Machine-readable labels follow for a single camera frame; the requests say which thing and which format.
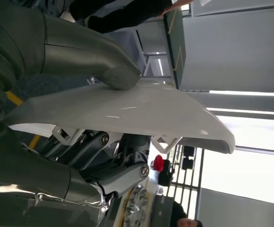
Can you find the silver wheel cover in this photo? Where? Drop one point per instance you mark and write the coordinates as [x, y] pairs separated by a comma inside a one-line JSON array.
[[137, 203]]

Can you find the black window frame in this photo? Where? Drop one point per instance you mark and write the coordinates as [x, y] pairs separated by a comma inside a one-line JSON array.
[[199, 175]]

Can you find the red cap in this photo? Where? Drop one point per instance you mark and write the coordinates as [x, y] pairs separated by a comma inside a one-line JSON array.
[[158, 163]]

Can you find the steel workbench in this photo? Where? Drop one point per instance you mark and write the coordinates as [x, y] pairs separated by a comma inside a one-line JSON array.
[[176, 47]]

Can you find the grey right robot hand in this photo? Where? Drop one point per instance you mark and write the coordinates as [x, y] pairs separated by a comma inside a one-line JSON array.
[[80, 47]]

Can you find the person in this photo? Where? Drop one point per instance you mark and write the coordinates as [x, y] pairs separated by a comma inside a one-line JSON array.
[[182, 217], [127, 14]]

